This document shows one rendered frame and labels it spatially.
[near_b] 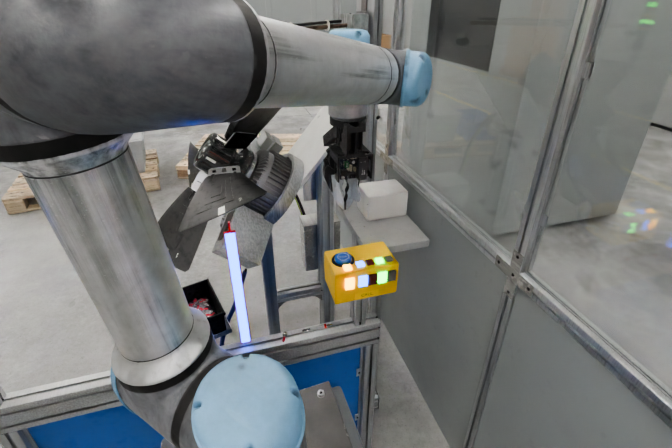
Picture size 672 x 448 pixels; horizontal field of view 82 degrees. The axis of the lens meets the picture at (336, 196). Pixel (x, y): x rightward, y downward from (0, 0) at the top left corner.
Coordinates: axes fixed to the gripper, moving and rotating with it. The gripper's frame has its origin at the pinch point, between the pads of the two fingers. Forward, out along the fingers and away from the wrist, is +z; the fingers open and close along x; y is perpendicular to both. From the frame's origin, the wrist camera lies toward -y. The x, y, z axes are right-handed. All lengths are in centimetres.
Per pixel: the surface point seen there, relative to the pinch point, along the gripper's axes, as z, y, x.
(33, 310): 123, -141, -145
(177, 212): 19, -42, -41
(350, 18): -34, -67, 23
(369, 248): 15.7, -2.7, 7.8
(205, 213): 5.4, -13.7, -30.2
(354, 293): 22.1, 5.0, 1.3
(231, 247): 7.5, -0.7, -25.1
